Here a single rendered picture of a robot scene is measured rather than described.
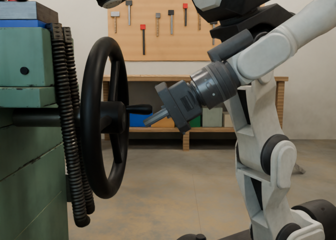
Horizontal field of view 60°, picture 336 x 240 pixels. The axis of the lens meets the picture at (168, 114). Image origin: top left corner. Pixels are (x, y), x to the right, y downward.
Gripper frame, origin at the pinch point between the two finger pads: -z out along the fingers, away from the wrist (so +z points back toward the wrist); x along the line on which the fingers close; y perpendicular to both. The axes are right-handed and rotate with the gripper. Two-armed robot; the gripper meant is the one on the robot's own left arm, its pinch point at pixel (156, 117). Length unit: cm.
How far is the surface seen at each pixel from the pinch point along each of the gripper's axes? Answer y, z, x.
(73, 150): 15.8, -13.4, 2.5
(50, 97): 19.4, -10.6, 11.5
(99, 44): 19.7, 0.6, 14.6
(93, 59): 22.7, -0.7, 12.3
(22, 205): 11.6, -29.7, -1.7
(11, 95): 23.1, -14.0, 13.9
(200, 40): -319, 58, 52
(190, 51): -319, 40, 46
